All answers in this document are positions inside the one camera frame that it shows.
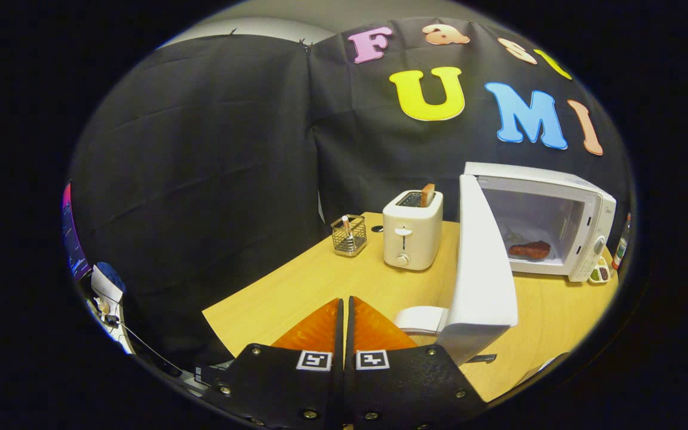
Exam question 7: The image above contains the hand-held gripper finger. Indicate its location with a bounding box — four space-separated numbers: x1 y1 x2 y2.
204 297 345 430
344 296 488 430

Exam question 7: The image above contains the white toaster oven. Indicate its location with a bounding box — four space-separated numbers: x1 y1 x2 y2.
395 161 618 366

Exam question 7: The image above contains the brown meat slice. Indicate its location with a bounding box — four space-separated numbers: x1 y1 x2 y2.
508 241 552 260

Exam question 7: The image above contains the white pop-up toaster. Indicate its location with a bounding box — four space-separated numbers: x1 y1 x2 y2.
382 190 444 271

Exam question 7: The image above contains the white box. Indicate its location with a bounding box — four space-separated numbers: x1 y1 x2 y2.
90 263 127 306

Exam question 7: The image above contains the white divided dish with beans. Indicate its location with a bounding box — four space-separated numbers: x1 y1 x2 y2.
588 257 612 284

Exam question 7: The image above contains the computer monitor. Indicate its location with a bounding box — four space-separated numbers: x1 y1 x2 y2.
62 182 91 281

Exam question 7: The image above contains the plastic bottle with red cap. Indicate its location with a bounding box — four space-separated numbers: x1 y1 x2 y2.
613 212 631 271

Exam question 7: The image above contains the wire mesh holder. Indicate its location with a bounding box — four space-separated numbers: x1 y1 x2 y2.
331 214 368 257

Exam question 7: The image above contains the black cable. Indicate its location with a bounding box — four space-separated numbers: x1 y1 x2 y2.
108 317 201 376

